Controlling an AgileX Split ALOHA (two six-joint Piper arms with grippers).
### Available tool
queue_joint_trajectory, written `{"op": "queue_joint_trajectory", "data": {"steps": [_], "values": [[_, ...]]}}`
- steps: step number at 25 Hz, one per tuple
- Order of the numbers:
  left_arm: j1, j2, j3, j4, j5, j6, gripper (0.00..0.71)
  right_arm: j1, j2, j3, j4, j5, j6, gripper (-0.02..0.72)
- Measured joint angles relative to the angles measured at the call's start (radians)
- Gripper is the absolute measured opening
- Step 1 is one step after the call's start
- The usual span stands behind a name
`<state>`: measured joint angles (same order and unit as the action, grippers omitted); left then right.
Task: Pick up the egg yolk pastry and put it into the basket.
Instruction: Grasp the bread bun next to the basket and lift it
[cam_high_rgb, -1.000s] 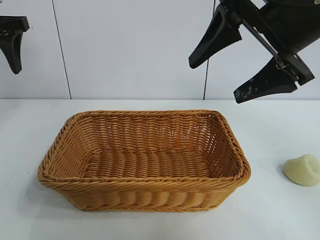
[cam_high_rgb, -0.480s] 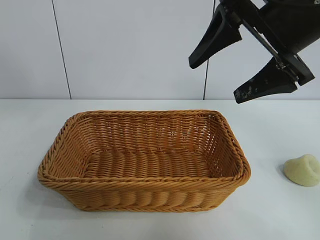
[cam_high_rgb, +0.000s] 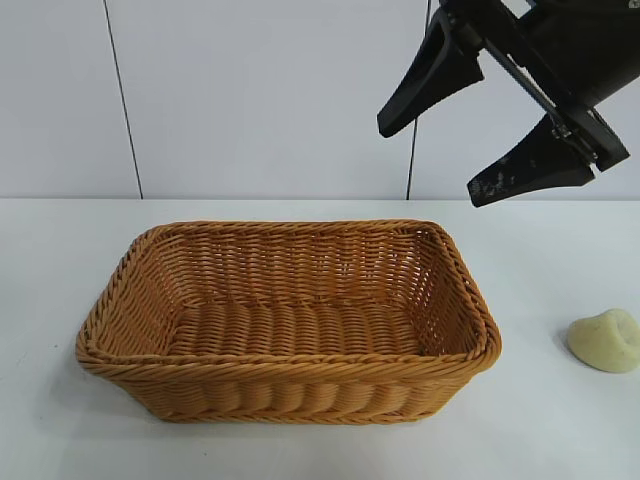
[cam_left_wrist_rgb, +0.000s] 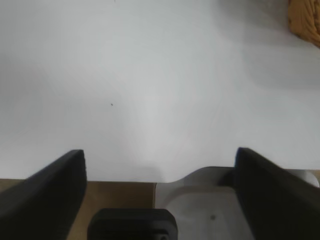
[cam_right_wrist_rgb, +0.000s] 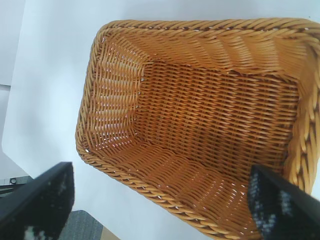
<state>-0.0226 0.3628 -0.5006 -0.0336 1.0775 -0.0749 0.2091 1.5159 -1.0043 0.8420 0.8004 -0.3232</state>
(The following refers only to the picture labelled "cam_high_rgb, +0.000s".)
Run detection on brown woven wicker basket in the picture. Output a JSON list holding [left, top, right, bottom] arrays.
[[75, 218, 502, 426]]

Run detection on pale yellow egg yolk pastry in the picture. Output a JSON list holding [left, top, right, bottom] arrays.
[[566, 308, 640, 374]]

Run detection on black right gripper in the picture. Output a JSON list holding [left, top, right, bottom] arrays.
[[377, 0, 640, 209]]

